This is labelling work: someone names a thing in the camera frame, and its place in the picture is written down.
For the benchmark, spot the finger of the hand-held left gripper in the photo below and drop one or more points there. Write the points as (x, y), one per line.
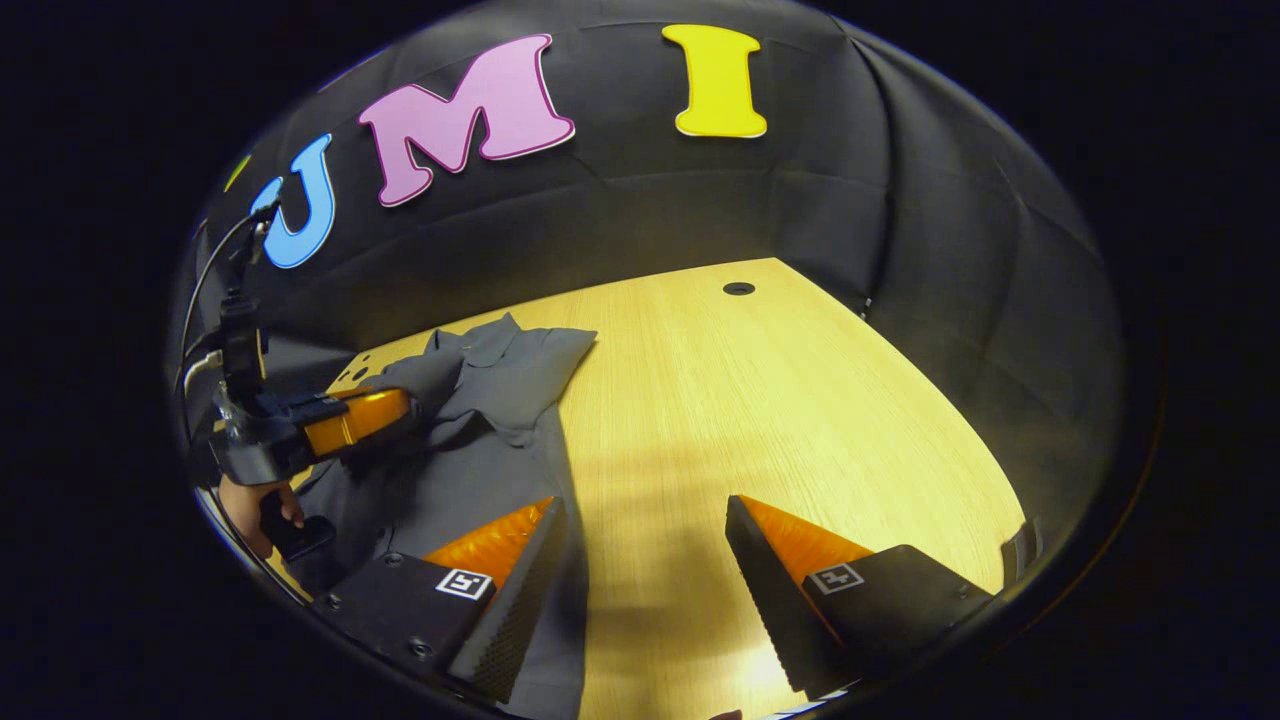
(360, 420)

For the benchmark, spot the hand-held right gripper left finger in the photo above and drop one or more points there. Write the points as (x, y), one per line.
(520, 610)

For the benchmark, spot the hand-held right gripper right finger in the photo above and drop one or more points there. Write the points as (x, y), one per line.
(770, 610)

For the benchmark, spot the gray button shirt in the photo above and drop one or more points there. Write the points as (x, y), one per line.
(500, 400)

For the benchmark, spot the black backdrop cloth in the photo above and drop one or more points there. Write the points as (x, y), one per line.
(700, 200)

